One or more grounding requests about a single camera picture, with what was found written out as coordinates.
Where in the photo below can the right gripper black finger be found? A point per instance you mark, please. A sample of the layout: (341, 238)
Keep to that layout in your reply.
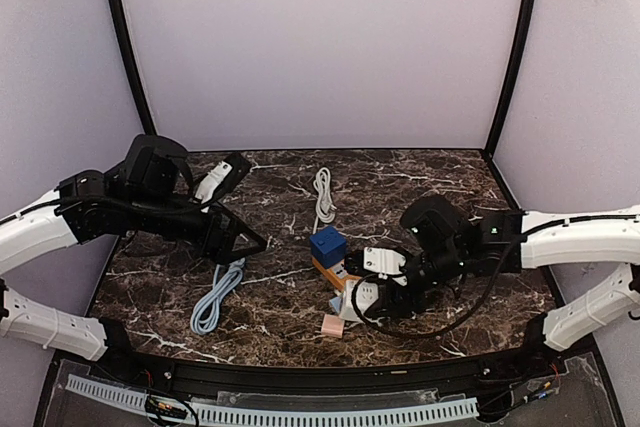
(395, 301)
(354, 263)

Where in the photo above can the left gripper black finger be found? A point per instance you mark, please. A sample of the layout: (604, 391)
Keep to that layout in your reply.
(243, 241)
(222, 179)

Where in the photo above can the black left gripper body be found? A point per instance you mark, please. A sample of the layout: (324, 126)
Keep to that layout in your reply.
(209, 248)

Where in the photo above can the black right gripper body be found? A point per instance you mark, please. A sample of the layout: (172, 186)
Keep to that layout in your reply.
(417, 302)

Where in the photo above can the orange power strip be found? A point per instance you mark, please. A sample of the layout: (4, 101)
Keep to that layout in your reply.
(336, 274)

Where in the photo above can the dark blue cube socket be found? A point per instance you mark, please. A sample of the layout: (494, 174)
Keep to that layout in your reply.
(328, 247)

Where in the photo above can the light blue charger plug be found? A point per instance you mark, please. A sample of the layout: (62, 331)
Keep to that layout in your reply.
(336, 304)

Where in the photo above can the white cube socket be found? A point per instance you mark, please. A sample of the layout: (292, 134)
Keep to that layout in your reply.
(367, 294)

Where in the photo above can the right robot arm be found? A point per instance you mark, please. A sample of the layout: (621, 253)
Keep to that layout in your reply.
(511, 242)

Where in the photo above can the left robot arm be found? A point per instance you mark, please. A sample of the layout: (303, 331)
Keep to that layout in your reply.
(93, 204)

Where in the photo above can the pink charger plug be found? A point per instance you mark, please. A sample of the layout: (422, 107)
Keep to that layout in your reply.
(332, 326)

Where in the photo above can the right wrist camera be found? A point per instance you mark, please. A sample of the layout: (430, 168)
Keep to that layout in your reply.
(437, 225)

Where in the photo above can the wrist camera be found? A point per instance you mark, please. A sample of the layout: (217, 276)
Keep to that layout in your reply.
(151, 167)
(437, 225)

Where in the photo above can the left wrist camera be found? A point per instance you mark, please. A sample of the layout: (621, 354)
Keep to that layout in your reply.
(151, 167)

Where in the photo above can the black front table rail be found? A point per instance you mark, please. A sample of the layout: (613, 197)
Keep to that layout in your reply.
(298, 359)

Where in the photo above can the light blue slotted cable duct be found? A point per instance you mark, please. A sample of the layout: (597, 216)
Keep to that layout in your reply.
(165, 411)

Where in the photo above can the black left frame post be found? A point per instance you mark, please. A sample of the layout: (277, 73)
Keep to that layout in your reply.
(129, 61)

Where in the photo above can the black frame post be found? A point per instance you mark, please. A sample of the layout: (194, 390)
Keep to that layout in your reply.
(510, 78)
(129, 61)

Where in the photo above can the black right frame post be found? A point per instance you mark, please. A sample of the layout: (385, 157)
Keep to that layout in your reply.
(510, 78)

